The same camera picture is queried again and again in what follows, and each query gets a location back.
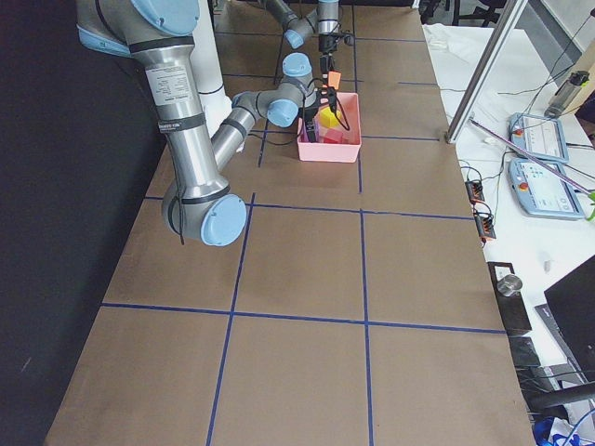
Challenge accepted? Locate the pink plastic bin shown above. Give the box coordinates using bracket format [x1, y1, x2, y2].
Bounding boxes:
[297, 92, 362, 163]

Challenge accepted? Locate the teach pendant tablet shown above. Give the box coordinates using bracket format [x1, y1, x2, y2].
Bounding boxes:
[509, 112, 569, 164]
[509, 158, 585, 220]

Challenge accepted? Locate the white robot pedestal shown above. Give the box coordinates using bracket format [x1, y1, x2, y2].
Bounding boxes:
[191, 0, 231, 136]

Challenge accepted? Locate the grey water bottle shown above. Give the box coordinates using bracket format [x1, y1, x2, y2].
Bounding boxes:
[544, 71, 589, 118]

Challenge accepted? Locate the far teach pendant tablet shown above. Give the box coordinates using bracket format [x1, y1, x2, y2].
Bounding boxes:
[509, 112, 569, 164]

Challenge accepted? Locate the near teach pendant tablet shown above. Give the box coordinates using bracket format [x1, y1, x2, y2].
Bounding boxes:
[509, 158, 585, 220]

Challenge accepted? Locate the pink foam block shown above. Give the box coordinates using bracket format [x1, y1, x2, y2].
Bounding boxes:
[322, 129, 350, 144]

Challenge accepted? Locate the reacher grabber stick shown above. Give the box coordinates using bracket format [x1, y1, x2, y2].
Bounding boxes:
[469, 119, 594, 221]

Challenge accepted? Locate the black laptop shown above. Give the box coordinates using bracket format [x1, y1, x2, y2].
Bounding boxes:
[535, 256, 594, 382]

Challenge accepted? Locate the purple foam block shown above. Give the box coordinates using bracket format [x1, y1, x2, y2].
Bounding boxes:
[300, 120, 320, 143]

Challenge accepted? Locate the yellow foam block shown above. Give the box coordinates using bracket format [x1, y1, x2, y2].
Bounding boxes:
[319, 107, 342, 128]

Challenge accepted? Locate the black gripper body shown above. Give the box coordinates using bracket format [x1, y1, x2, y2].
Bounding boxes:
[318, 32, 354, 55]
[299, 86, 337, 123]

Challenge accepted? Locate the aluminium frame post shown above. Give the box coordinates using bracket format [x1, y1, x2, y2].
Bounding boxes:
[445, 0, 528, 144]

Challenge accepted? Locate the orange foam block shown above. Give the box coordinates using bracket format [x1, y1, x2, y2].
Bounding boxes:
[325, 71, 341, 90]

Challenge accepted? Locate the steel cup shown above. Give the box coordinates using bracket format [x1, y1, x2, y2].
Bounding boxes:
[496, 274, 523, 297]

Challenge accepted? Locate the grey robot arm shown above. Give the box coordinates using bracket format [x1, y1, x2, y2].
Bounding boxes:
[76, 1, 343, 246]
[258, 0, 355, 79]

